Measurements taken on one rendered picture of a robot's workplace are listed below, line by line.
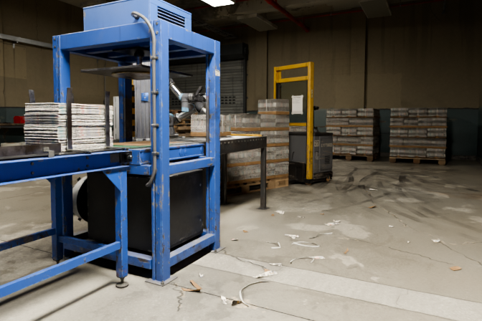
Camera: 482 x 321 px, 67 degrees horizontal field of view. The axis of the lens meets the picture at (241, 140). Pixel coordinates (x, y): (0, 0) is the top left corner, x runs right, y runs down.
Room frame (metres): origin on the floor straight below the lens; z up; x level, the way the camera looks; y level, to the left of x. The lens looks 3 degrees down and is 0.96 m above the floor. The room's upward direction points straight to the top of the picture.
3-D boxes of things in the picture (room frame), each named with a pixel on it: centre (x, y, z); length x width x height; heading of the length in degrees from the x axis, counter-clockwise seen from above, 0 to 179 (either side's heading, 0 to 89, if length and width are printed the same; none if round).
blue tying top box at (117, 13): (2.63, 0.73, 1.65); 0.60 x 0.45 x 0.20; 63
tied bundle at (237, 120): (5.06, -0.04, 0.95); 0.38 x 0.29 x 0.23; 41
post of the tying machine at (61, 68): (2.56, 1.26, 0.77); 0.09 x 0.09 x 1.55; 63
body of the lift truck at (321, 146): (5.98, -1.09, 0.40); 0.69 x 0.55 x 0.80; 41
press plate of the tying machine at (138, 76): (2.63, 0.73, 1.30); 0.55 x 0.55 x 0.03; 63
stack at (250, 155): (4.97, 0.06, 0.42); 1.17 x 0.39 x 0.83; 131
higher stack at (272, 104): (5.45, -0.48, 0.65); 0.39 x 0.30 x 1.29; 41
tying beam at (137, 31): (2.63, 0.73, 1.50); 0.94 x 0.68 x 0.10; 63
